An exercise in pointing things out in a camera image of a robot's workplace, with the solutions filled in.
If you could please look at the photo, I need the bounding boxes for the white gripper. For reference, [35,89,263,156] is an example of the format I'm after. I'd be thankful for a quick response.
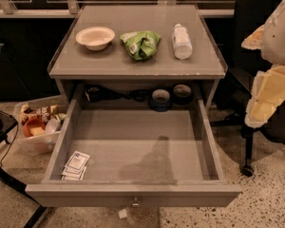
[241,0,285,128]

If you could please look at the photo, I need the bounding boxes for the clear plastic water bottle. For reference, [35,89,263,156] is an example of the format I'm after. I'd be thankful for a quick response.
[172,24,193,60]

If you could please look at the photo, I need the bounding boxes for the grey cabinet with top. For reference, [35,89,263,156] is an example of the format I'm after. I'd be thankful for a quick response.
[49,5,226,106]

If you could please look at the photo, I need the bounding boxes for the open grey top drawer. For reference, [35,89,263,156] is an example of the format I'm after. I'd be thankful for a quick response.
[27,87,241,207]

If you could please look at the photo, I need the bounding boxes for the black office chair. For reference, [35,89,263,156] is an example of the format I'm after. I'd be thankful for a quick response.
[215,0,285,177]

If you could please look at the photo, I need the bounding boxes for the black tape roll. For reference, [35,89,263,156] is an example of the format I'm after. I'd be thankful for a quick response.
[172,85,193,105]

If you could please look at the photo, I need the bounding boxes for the dark blue tape roll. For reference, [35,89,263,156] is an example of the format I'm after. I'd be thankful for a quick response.
[148,88,173,112]

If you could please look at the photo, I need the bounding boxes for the green chip bag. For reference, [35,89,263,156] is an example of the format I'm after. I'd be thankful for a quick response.
[120,30,161,61]

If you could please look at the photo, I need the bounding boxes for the white bowl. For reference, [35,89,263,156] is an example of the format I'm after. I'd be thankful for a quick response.
[75,27,115,51]

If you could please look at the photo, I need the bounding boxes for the white paper packets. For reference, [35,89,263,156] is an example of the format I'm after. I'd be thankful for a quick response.
[62,151,90,181]

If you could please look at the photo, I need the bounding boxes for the clear plastic storage bin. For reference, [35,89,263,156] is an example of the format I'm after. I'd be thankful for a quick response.
[13,96,68,156]

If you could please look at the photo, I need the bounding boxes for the orange bowl in bin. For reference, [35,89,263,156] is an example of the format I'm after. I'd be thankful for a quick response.
[23,118,46,137]

